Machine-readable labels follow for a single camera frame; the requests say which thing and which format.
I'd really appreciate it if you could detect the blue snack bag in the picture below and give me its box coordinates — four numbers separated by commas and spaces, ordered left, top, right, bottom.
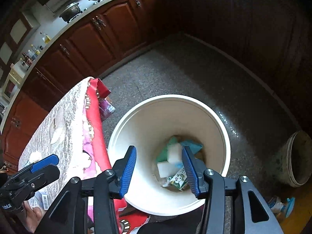
180, 139, 203, 155

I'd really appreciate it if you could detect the white sponge block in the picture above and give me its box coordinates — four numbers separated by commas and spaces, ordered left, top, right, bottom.
167, 143, 183, 165

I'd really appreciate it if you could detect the person left hand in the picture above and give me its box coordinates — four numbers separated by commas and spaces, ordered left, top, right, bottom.
23, 201, 43, 233

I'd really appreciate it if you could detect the brown clay pot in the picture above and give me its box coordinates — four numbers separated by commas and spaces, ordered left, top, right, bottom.
59, 2, 82, 23

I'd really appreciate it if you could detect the red pink under cloth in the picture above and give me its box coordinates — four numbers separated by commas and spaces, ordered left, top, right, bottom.
83, 78, 149, 233

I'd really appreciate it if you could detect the green plush towel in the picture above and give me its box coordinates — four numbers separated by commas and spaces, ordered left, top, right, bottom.
156, 136, 178, 163

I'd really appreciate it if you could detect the white foam block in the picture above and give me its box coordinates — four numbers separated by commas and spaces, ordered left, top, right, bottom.
157, 161, 182, 179

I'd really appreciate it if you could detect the white green milk carton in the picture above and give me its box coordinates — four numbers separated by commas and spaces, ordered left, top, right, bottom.
169, 167, 188, 191

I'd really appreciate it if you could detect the old ceramic pot on floor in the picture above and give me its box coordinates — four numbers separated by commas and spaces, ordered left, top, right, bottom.
272, 130, 311, 188

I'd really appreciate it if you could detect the cream microwave oven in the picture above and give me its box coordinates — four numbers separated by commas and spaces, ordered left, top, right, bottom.
1, 58, 28, 102

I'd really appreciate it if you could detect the white green medicine box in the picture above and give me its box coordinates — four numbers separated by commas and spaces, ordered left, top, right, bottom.
28, 190, 50, 211

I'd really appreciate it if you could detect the white trash bin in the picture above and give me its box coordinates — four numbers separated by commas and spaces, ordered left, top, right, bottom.
108, 95, 230, 216

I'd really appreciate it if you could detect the dark sauce bottle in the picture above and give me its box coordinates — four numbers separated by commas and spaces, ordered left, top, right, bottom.
22, 52, 32, 65

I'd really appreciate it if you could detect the pink embossed tablecloth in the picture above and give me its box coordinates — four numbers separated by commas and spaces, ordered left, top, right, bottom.
19, 77, 93, 204

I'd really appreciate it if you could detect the yellow oil bottle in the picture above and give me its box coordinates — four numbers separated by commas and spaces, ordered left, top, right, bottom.
40, 32, 51, 44

